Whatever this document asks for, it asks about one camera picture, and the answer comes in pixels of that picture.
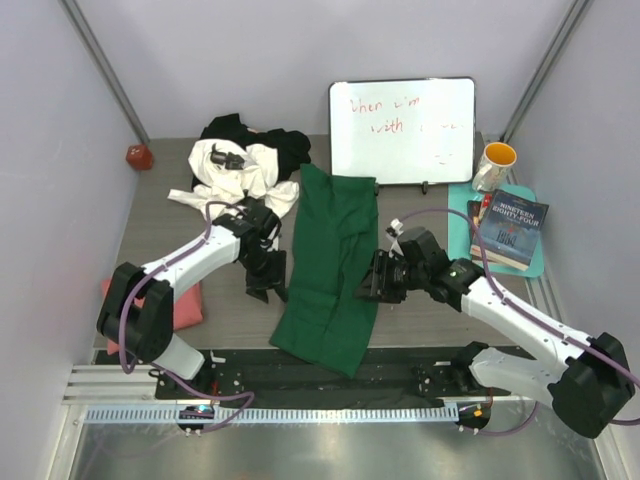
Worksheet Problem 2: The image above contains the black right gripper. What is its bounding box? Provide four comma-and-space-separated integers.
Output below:
353, 248, 428, 304

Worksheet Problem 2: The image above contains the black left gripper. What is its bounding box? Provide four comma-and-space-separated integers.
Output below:
239, 247, 286, 304

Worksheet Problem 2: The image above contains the green t-shirt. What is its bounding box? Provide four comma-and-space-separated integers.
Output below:
270, 165, 379, 378

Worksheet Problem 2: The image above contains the white t-shirt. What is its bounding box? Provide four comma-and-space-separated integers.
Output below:
167, 139, 300, 218

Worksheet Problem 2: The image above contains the Nineteen Eighty-Four book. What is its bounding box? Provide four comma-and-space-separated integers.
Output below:
470, 190, 549, 271

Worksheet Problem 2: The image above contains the white dry-erase board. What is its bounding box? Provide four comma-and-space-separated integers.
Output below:
329, 77, 476, 186

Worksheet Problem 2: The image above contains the white mug orange inside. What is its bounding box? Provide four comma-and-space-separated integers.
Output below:
471, 142, 517, 192

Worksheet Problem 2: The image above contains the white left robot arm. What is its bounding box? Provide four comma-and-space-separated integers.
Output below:
97, 199, 287, 399

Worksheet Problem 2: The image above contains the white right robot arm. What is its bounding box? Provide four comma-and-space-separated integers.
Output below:
354, 226, 635, 439

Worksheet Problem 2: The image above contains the folded pink t-shirt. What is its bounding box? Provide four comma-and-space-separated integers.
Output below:
101, 278, 204, 355

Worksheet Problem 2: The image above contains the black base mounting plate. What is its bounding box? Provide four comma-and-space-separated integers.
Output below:
154, 348, 511, 401

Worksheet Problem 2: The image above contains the black t-shirt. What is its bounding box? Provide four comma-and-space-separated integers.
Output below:
199, 113, 311, 181

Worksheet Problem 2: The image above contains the small red cube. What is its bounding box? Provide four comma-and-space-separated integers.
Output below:
125, 144, 154, 171

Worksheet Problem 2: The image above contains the white slotted cable duct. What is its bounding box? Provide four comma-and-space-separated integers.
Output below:
85, 403, 459, 425

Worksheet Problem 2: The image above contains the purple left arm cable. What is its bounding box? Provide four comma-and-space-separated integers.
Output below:
119, 200, 256, 434

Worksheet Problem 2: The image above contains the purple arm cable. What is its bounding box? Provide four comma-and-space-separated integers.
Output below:
119, 200, 256, 434
394, 208, 640, 436

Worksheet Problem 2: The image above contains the aluminium frame rail front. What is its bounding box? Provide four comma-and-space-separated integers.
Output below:
64, 350, 563, 410

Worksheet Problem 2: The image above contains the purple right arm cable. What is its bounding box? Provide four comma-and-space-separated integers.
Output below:
394, 208, 640, 436

